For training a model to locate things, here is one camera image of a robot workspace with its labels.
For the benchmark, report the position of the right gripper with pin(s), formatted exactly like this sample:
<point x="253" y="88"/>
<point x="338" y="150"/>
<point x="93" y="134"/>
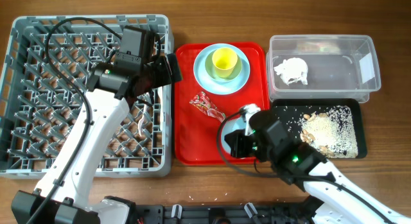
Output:
<point x="237" y="144"/>

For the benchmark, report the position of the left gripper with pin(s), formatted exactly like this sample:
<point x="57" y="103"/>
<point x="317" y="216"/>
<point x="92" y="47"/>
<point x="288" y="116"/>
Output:
<point x="165" y="77"/>

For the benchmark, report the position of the white plastic spoon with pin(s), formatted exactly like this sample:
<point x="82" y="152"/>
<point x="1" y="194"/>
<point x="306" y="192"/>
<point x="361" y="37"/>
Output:
<point x="160" y="94"/>

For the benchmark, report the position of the white plastic fork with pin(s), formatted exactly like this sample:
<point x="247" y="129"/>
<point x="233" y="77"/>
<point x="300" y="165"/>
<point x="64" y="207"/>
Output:
<point x="142" y="121"/>

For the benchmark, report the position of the light blue bowl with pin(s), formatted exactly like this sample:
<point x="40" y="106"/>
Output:
<point x="234" y="126"/>

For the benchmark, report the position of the red snack wrapper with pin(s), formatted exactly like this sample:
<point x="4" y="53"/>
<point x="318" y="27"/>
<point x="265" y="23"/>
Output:
<point x="202" y="102"/>

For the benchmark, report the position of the rice and nut leftovers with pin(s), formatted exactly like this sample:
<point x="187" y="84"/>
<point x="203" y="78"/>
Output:
<point x="328" y="129"/>

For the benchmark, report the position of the white tissue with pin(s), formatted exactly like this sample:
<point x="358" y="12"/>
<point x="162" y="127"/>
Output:
<point x="292" y="70"/>

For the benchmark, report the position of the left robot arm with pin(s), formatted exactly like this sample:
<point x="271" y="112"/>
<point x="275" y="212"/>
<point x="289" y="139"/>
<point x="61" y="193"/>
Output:
<point x="61" y="195"/>

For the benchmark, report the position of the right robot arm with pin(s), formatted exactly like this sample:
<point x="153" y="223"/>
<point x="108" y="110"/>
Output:
<point x="297" y="163"/>

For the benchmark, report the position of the grey dishwasher rack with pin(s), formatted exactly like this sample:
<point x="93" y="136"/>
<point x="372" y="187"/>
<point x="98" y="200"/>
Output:
<point x="38" y="109"/>

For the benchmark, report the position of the green small bowl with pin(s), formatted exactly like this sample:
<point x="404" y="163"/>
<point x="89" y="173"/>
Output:
<point x="209" y="67"/>

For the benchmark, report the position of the red plastic tray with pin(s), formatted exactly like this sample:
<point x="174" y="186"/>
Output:
<point x="195" y="132"/>

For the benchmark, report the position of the light blue plate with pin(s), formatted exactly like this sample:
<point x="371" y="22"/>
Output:
<point x="220" y="88"/>

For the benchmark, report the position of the yellow plastic cup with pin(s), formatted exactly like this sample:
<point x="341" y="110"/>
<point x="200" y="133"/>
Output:
<point x="224" y="60"/>

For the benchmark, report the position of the black plastic tray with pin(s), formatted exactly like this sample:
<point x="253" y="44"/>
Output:
<point x="351" y="103"/>

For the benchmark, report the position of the clear plastic bin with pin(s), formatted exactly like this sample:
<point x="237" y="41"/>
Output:
<point x="339" y="66"/>

